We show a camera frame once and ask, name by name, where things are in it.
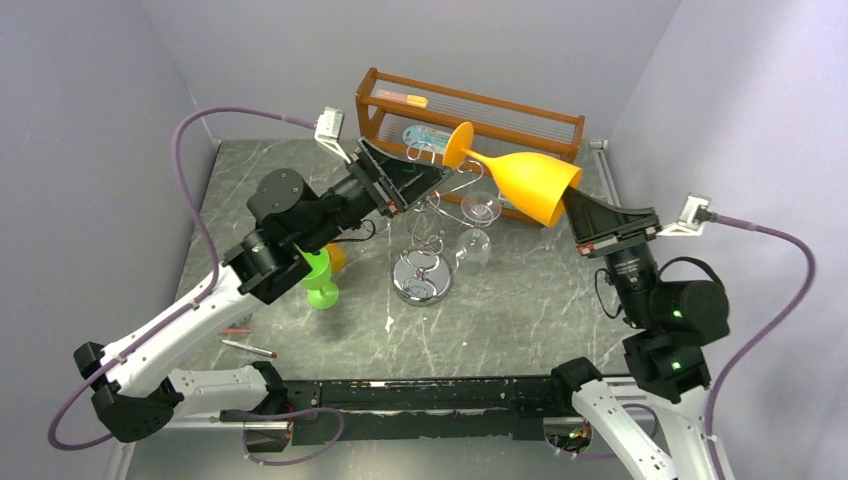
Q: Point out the clear wine glass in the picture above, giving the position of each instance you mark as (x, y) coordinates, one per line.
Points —
(474, 246)

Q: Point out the green plastic goblet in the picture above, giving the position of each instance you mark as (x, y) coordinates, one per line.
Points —
(321, 292)

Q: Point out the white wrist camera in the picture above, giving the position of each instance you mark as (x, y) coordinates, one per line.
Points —
(328, 129)
(691, 221)

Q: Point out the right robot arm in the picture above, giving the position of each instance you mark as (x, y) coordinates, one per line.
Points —
(674, 320)

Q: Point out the orange pencil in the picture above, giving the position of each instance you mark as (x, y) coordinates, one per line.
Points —
(236, 331)

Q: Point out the chrome wine glass rack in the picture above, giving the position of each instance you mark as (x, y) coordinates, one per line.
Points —
(424, 274)

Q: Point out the orange yellow marker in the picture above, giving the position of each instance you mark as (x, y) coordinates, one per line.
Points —
(402, 98)

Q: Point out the wooden shelf rack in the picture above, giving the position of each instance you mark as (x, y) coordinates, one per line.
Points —
(500, 127)

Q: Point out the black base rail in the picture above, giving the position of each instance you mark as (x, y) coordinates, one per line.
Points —
(312, 412)

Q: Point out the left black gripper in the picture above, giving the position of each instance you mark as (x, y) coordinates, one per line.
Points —
(409, 184)

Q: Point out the orange plastic goblet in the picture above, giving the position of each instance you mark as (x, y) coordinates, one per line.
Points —
(534, 183)
(337, 257)

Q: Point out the blue packaged item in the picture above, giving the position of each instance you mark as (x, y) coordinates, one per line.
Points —
(426, 138)

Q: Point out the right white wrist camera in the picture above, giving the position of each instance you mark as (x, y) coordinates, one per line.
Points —
(691, 221)

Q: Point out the silver red pen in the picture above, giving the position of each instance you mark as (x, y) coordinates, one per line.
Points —
(266, 353)

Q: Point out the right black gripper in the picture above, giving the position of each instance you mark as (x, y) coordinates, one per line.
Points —
(618, 234)

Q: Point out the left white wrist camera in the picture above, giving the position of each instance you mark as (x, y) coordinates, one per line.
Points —
(328, 129)

